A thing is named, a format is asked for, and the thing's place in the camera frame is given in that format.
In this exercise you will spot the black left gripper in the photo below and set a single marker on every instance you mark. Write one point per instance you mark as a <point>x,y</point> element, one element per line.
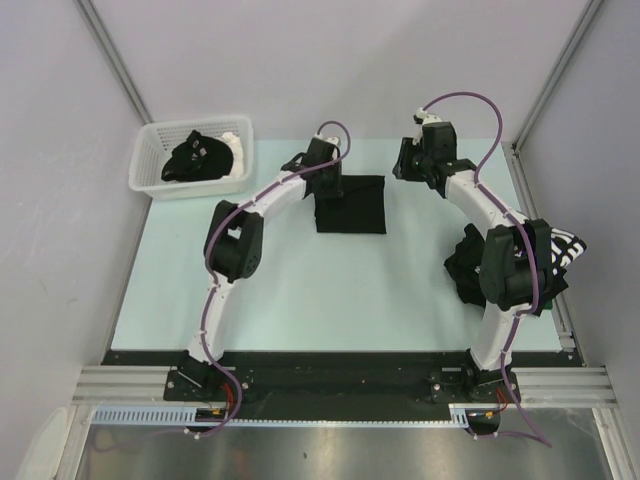
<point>335,189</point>

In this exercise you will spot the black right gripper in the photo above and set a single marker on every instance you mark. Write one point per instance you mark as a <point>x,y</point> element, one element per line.
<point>402,169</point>

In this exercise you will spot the black graphic t-shirt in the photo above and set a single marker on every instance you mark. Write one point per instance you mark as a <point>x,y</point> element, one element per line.
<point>360,210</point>

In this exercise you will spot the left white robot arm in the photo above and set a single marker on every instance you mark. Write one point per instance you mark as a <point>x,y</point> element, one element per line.
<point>233,253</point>

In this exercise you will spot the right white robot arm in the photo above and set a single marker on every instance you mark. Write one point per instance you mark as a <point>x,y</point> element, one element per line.
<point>485,371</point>

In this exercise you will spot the folded black printed t-shirt stack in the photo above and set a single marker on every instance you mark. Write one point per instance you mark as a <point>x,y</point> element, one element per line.
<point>509,267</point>

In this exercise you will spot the white cloth in basket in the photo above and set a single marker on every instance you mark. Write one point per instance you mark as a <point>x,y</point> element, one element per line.
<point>233,142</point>

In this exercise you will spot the black garment in basket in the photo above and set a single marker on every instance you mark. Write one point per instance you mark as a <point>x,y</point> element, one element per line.
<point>198,158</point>

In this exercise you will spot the white perforated plastic basket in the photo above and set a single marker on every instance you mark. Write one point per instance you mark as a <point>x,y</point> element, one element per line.
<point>155,142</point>

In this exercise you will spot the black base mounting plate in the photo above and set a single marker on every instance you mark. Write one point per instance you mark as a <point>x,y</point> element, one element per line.
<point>366,408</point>

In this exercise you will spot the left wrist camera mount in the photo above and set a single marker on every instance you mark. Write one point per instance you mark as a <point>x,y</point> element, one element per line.
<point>322,154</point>

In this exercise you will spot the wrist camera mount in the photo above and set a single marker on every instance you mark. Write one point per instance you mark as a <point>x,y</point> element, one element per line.
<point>322,154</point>
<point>437,137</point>

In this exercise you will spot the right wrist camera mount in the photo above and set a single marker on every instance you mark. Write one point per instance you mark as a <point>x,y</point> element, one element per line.
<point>437,137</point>

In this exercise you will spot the white slotted cable duct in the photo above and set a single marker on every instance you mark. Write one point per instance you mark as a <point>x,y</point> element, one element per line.
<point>144,415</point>

